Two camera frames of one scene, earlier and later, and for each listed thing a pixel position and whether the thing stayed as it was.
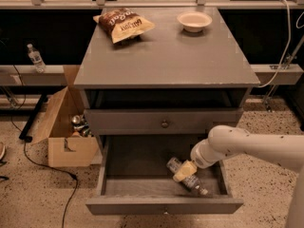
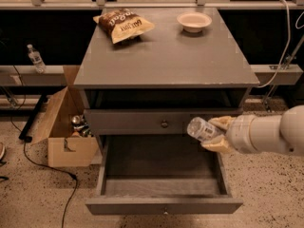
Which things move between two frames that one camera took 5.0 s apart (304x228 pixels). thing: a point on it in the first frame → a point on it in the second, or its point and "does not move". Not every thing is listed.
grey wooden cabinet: [189, 73] does not move
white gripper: [199, 158] → [237, 133]
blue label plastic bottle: [190, 181] → [202, 129]
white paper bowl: [194, 21] does not move
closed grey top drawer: [160, 122] does not move
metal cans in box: [80, 124] does not move
